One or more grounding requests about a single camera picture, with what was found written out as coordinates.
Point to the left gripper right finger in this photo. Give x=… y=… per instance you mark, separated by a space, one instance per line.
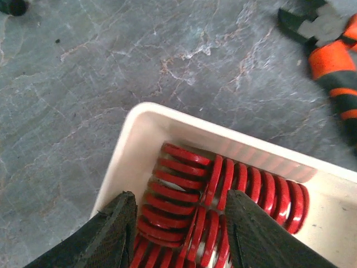
x=256 y=240

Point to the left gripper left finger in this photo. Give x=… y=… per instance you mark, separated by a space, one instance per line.
x=106 y=240

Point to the red large spring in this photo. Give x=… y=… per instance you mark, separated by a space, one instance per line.
x=173 y=193

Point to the white spring tray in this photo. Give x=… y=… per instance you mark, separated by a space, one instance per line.
x=330 y=227

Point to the red spring in tray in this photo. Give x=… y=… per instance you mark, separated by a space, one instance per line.
x=286 y=201
x=207 y=243
x=150 y=255

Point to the orange black pliers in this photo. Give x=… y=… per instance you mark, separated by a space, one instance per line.
x=328 y=38

